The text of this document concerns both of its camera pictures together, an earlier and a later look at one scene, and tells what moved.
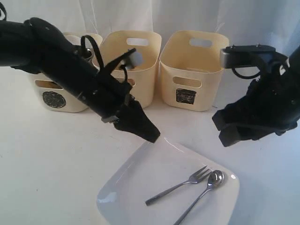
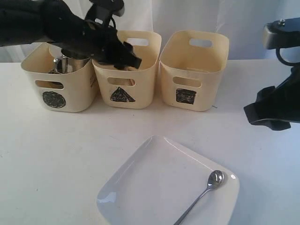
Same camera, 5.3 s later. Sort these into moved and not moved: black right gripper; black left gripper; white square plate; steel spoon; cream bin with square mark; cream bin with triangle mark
Moved: black left gripper; black right gripper
Not moved: cream bin with triangle mark; white square plate; cream bin with square mark; steel spoon
